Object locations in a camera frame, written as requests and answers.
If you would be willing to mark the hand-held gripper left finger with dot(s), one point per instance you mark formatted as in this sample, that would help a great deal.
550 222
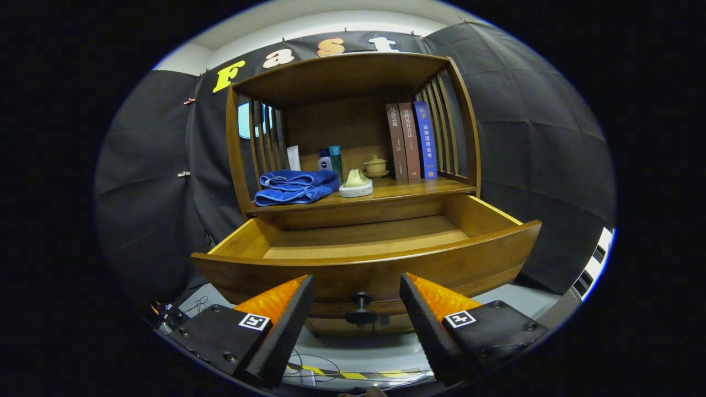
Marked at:
287 331

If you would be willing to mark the blue book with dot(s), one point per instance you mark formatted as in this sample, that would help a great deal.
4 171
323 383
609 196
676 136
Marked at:
425 140

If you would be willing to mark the wooden drawer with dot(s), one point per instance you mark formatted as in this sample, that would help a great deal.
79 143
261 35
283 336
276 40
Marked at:
358 242

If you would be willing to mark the teal bottle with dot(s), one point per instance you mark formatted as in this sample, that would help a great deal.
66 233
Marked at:
336 160

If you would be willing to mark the beige lidded teacup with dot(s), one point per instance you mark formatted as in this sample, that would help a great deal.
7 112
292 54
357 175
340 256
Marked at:
375 165

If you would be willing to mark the black backdrop cloth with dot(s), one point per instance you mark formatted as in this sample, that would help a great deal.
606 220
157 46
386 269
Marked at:
149 193

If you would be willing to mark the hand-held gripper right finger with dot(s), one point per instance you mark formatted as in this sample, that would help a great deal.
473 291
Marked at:
427 331

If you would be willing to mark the wooden cabinet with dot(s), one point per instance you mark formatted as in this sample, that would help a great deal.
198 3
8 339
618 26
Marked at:
331 121

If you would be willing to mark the blue towel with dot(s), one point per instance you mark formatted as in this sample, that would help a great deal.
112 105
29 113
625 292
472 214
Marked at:
292 187

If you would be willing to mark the green item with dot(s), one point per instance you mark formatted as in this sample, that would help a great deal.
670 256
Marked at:
356 184

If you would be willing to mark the white tube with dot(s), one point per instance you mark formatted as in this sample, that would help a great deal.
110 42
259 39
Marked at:
293 158

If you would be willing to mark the wooden countertop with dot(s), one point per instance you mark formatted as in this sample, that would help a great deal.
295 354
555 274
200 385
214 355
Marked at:
408 189

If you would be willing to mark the dark brown book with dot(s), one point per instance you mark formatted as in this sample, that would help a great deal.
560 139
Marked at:
396 143

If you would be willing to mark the white bottle with blue cap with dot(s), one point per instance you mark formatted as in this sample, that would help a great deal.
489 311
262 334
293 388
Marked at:
325 161

